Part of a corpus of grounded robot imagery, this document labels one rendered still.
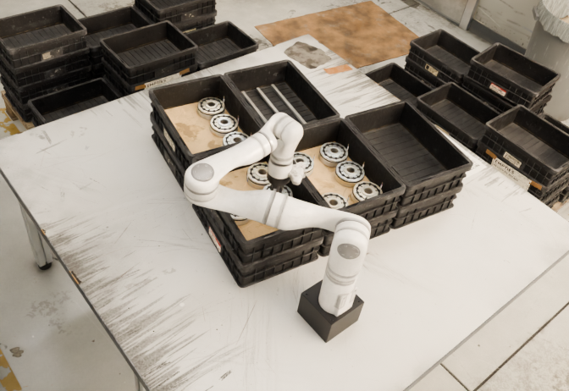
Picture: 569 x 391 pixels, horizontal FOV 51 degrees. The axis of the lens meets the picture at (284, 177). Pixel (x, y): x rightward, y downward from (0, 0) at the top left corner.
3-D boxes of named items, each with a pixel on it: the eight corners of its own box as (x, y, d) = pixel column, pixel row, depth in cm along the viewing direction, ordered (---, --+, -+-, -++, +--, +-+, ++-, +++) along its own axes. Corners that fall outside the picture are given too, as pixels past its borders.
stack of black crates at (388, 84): (433, 128, 351) (444, 96, 335) (399, 146, 335) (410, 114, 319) (384, 92, 371) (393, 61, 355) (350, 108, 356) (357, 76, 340)
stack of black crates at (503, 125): (550, 213, 310) (591, 148, 279) (517, 239, 295) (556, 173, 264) (488, 168, 331) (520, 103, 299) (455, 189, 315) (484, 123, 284)
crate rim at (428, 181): (473, 169, 211) (475, 164, 209) (406, 193, 198) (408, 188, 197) (405, 103, 234) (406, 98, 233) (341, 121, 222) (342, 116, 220)
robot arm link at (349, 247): (369, 245, 150) (356, 285, 162) (374, 218, 157) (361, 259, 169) (334, 235, 151) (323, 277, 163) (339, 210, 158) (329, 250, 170)
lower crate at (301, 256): (320, 261, 200) (326, 238, 192) (240, 292, 188) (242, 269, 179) (264, 183, 224) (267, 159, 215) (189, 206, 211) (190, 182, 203)
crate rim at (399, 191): (406, 193, 198) (408, 188, 197) (330, 220, 186) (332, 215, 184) (341, 121, 222) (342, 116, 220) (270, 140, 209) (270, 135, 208)
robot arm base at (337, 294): (356, 304, 177) (367, 268, 165) (333, 319, 172) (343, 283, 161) (334, 283, 182) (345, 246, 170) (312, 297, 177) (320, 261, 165)
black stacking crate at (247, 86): (336, 140, 229) (341, 117, 221) (267, 161, 216) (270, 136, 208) (285, 83, 252) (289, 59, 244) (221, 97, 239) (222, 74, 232)
